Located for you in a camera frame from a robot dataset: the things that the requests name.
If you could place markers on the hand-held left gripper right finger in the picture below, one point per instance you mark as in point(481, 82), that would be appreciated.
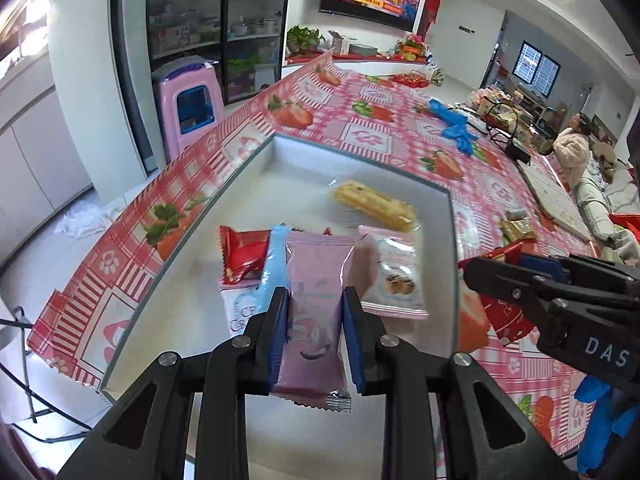
point(352, 345)

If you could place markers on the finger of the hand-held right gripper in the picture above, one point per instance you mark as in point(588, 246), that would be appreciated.
point(545, 266)
point(505, 282)

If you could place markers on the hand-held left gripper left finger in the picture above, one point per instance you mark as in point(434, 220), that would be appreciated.
point(279, 345)

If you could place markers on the white framed-print snack packet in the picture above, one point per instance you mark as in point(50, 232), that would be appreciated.
point(240, 310)

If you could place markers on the pink cookie-print snack packet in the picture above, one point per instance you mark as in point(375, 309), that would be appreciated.
point(395, 280)

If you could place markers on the light blue snack packet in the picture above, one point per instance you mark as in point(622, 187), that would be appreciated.
point(275, 260)

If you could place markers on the yellow biscuit packet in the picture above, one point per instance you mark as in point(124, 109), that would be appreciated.
point(375, 205)

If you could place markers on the grey shallow box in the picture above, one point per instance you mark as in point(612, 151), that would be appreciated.
point(310, 175)

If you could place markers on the basket of snacks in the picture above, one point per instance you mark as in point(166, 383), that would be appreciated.
point(500, 110)

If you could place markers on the person's right hand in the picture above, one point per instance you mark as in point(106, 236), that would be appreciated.
point(605, 425)

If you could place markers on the gold snack packet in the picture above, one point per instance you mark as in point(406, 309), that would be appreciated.
point(517, 230)

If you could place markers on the grey flat board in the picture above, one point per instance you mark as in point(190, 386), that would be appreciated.
point(555, 195)

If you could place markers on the light sofa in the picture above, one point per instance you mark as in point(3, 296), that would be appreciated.
point(605, 200)

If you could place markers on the black pouch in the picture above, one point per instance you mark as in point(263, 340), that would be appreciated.
point(517, 152)

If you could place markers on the blue disposable glove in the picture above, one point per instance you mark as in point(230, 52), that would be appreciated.
point(462, 135)
point(440, 111)

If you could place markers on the dark framed window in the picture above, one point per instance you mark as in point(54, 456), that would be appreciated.
point(537, 67)

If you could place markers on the strawberry print tablecloth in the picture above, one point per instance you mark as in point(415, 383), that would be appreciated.
point(350, 125)

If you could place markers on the red fruit basket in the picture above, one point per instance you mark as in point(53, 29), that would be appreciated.
point(412, 79)

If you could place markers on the white cloth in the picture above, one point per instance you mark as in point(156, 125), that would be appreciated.
point(90, 215)

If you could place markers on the flower decoration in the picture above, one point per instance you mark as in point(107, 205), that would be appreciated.
point(412, 47)

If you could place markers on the grey small box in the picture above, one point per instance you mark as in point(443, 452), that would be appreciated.
point(362, 50)

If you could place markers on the white open carton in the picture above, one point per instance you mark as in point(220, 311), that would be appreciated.
point(339, 41)

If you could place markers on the green potted plant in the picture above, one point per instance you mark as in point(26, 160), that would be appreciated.
point(302, 40)

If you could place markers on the white low cabinet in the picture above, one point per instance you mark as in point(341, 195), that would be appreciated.
point(35, 160)

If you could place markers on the glass door cabinet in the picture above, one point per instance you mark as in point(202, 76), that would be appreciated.
point(200, 10)

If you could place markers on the black metal frame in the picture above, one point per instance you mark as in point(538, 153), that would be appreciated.
point(25, 385)

